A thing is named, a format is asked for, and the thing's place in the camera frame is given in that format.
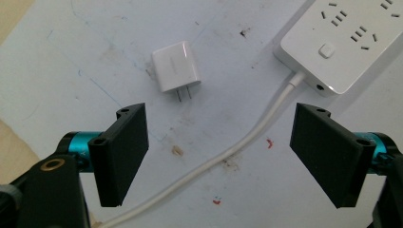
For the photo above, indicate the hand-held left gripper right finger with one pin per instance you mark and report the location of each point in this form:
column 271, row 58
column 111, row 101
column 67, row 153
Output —
column 329, row 152

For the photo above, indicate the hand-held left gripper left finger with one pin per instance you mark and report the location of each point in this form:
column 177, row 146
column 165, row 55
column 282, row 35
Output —
column 118, row 152

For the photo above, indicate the white plug charger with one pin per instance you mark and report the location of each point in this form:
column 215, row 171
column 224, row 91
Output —
column 176, row 66

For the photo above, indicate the white power strip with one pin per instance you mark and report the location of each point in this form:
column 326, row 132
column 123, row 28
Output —
column 345, row 41

